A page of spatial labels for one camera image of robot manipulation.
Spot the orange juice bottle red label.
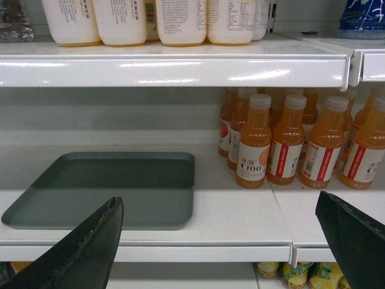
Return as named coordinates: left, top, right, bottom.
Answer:
left=266, top=95, right=307, bottom=185

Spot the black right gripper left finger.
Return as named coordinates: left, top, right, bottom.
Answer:
left=1, top=197, right=124, bottom=288

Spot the orange juice bottle C100 front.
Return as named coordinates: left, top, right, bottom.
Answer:
left=235, top=93, right=272, bottom=189

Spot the white milk drink bottle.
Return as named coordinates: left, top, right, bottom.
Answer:
left=42, top=0, right=100, bottom=47
left=207, top=0, right=257, bottom=46
left=156, top=0, right=208, bottom=47
left=93, top=0, right=147, bottom=47

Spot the white lower shelf board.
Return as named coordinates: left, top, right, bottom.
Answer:
left=1, top=144, right=384, bottom=263

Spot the white shelf board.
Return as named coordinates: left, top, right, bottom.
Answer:
left=1, top=144, right=384, bottom=263
left=1, top=33, right=384, bottom=91

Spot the grey-silver rectangular tray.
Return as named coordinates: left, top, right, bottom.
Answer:
left=1, top=152, right=195, bottom=231

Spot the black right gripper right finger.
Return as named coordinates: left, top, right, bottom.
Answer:
left=315, top=191, right=384, bottom=288

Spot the white upper shelf board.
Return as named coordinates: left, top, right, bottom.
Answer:
left=1, top=33, right=384, bottom=91

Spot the orange juice bottle far right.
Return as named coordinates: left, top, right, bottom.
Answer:
left=339, top=97, right=384, bottom=190

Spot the blue water bottle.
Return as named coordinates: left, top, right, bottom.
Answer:
left=337, top=0, right=384, bottom=40

